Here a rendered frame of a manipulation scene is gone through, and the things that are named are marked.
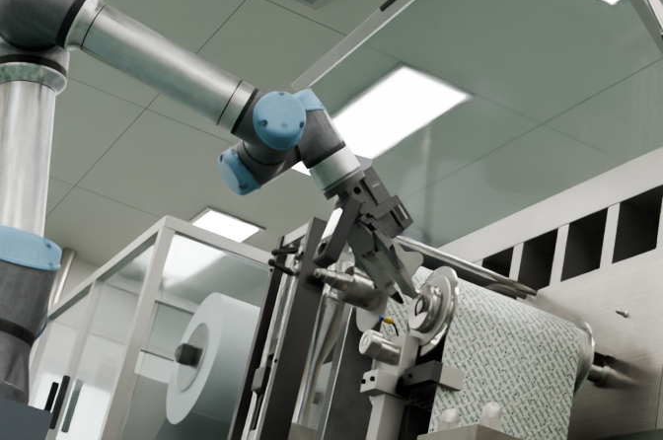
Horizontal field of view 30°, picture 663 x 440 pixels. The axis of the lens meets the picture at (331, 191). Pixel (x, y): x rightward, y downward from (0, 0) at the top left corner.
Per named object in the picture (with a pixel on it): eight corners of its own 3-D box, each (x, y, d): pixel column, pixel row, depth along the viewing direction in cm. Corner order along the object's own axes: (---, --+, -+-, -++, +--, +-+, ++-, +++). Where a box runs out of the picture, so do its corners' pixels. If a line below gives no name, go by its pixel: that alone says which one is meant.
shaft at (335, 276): (309, 282, 216) (313, 264, 217) (339, 293, 218) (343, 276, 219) (317, 278, 213) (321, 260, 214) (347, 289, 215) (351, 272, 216)
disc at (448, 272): (399, 362, 197) (416, 276, 203) (401, 363, 197) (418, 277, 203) (446, 347, 184) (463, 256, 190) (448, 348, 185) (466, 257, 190)
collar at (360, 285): (333, 303, 218) (341, 269, 221) (363, 314, 220) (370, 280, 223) (349, 296, 213) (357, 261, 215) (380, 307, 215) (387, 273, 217)
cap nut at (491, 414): (470, 431, 167) (475, 400, 169) (492, 439, 168) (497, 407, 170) (483, 429, 164) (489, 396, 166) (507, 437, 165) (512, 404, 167)
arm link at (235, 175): (221, 138, 181) (281, 104, 186) (209, 166, 192) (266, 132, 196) (252, 182, 180) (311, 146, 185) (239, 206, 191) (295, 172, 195)
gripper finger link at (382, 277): (423, 288, 197) (397, 238, 196) (397, 307, 194) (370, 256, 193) (412, 289, 200) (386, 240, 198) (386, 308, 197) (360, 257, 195)
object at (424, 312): (405, 336, 194) (408, 296, 198) (416, 340, 194) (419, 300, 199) (430, 317, 188) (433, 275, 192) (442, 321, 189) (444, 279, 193)
